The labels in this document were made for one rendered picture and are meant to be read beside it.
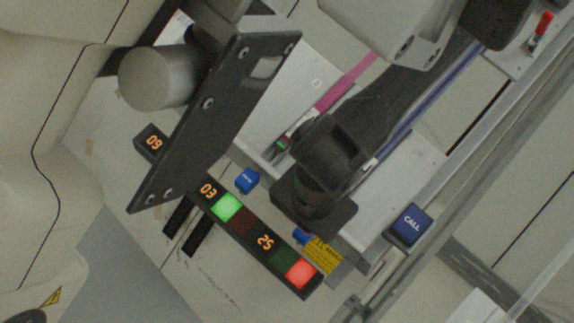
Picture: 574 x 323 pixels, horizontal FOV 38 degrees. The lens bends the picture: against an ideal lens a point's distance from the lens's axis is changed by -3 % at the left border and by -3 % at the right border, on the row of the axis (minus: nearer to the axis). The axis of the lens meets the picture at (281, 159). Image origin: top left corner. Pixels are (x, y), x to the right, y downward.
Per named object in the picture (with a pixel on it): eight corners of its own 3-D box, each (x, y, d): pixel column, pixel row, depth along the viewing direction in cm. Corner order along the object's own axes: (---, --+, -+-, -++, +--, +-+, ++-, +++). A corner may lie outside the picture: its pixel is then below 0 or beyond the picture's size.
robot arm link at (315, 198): (284, 165, 98) (320, 199, 96) (326, 126, 100) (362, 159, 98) (282, 186, 104) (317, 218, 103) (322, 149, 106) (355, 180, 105)
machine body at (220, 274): (223, 465, 172) (399, 255, 148) (0, 244, 189) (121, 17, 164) (339, 353, 230) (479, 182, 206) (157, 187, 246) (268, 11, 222)
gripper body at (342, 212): (300, 161, 112) (303, 138, 105) (359, 212, 110) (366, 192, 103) (266, 195, 110) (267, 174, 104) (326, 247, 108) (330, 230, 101)
